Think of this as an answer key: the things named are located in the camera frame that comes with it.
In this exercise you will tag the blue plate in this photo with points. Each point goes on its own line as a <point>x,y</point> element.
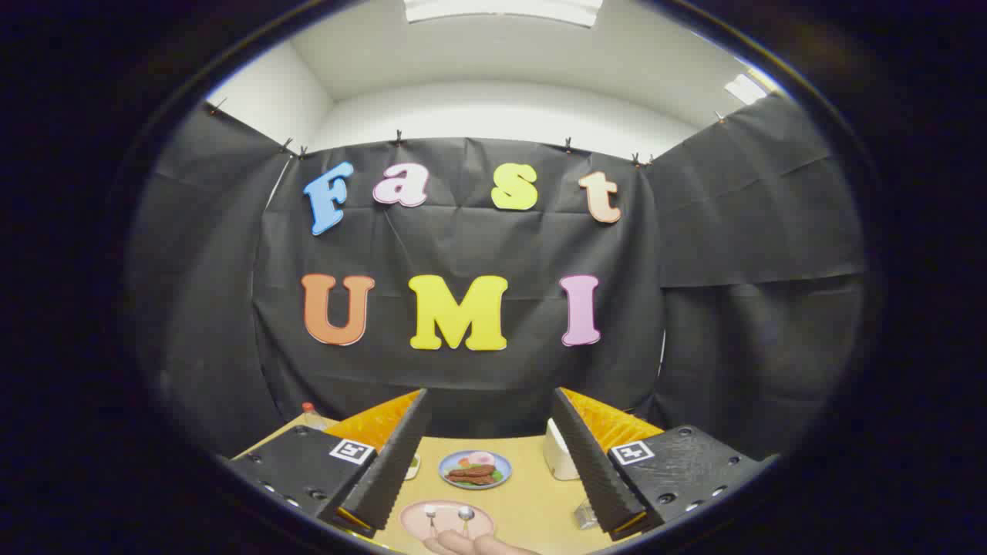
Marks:
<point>451,462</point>

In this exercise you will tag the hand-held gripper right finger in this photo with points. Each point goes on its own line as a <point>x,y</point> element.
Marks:
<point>590,462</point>

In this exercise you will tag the white divided grain dish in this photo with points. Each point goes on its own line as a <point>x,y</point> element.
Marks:
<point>413,466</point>

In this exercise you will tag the small ceiling light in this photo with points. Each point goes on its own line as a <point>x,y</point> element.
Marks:
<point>745,89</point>

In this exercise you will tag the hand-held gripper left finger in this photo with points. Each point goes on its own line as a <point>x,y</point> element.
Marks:
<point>393,462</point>

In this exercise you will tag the brown meat strip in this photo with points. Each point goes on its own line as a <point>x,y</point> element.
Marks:
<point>470,479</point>
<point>474,469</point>

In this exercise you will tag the white toaster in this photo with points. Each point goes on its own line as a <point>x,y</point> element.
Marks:
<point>559,455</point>

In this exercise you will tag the pink plate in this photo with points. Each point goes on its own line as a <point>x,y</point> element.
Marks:
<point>447,532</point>

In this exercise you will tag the pink ham slice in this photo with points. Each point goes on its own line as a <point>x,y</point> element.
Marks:
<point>480,458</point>

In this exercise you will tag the long ceiling light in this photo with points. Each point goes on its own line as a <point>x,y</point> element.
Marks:
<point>501,9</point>

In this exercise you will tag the clear plastic water bottle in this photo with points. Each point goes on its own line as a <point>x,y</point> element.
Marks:
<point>311,416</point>

